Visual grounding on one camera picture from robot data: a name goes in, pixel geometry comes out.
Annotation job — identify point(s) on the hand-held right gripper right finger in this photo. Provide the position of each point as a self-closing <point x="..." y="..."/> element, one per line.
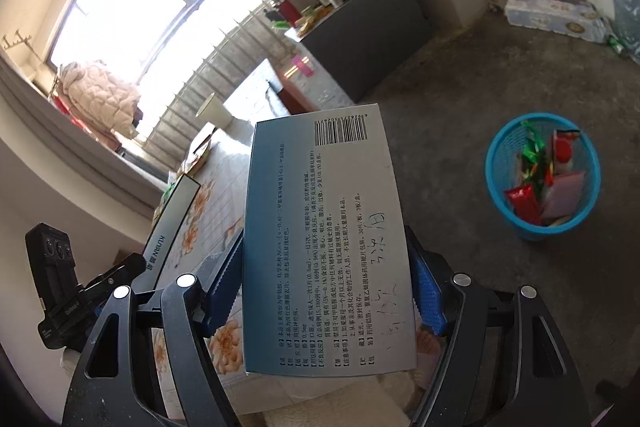
<point x="427" y="294"/>

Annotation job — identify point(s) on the long white blue box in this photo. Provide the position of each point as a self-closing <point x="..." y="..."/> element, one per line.
<point x="170" y="232"/>

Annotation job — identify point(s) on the red thermos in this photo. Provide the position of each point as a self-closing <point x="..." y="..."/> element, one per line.
<point x="288" y="11"/>

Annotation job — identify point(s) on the flat cardboard pieces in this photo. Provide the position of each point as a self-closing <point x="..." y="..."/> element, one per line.
<point x="200" y="149"/>

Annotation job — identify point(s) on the white paper cup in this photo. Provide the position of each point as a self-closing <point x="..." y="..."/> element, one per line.
<point x="217" y="112"/>

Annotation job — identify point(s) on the pink quilted jacket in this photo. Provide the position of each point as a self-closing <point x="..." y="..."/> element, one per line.
<point x="100" y="97"/>

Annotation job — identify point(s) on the small pink stool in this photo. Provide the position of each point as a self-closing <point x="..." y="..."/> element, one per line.
<point x="302" y="65"/>

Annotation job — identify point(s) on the blue water jug in plastic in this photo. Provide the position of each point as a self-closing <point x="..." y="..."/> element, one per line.
<point x="625" y="2"/>

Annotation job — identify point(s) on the white window railing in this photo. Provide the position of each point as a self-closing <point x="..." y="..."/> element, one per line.
<point x="200" y="77"/>

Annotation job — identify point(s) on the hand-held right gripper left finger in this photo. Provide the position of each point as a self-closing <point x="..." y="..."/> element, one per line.
<point x="225" y="289"/>

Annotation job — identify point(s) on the blue mesh wastebasket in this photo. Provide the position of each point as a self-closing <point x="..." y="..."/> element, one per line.
<point x="550" y="232"/>

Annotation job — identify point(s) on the red snack packet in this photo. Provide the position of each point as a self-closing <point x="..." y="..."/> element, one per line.
<point x="522" y="204"/>

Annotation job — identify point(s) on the pink snack packet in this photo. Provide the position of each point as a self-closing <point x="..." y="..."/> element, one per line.
<point x="565" y="194"/>

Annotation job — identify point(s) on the toilet paper pack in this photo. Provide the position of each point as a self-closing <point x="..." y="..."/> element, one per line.
<point x="550" y="17"/>

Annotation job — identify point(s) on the green can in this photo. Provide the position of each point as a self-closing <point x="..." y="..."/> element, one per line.
<point x="619" y="46"/>

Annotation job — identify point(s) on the grey cabinet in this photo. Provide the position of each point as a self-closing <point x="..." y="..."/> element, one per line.
<point x="370" y="42"/>

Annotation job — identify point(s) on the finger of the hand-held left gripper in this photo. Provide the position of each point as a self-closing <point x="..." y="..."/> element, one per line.
<point x="117" y="274"/>

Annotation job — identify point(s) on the orange-red wooden furniture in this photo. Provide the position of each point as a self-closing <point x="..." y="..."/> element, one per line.
<point x="287" y="99"/>

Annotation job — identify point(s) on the blue white medicine box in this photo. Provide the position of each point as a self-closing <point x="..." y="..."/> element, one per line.
<point x="325" y="232"/>

